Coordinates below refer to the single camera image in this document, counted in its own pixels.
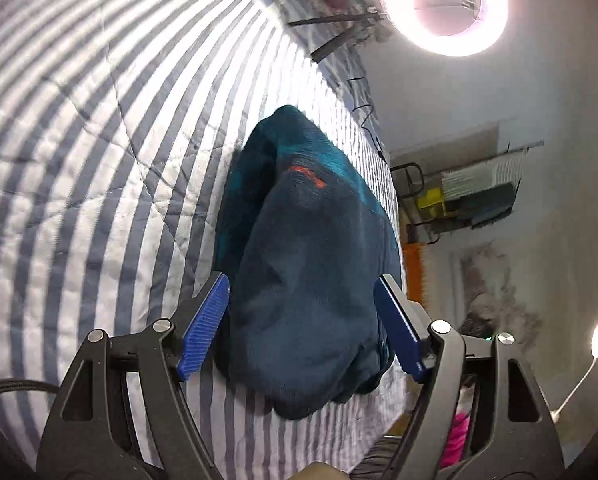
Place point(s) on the glowing ring light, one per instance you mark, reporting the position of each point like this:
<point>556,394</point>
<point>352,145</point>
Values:
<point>453,28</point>

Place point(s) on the teal plaid fleece jacket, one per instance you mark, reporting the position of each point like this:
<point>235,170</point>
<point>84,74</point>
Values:
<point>302,240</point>

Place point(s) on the orange bench with white cover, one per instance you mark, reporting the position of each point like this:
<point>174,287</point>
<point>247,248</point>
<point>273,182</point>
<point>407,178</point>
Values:
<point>415,273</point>

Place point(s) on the dark hanging clothes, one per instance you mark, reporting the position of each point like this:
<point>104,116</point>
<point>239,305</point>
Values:
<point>483,208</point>

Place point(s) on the grey striped quilt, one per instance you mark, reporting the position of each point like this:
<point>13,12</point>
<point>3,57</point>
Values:
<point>119,120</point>

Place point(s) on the yellow box on rack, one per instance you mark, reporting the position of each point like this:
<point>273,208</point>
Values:
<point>432,203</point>

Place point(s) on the black metal clothes rack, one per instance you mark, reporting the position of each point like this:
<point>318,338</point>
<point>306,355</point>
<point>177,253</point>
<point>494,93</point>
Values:
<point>410,181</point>

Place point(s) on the wall map poster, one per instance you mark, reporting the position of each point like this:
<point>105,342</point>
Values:
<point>490,298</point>

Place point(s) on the striped white hanging towel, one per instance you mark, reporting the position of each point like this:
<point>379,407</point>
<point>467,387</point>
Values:
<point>506,168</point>

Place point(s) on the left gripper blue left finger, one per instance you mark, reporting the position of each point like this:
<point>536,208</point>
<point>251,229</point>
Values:
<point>196,322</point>

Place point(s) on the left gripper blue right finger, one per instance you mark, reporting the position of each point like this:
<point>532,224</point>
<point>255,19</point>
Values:
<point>405,323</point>

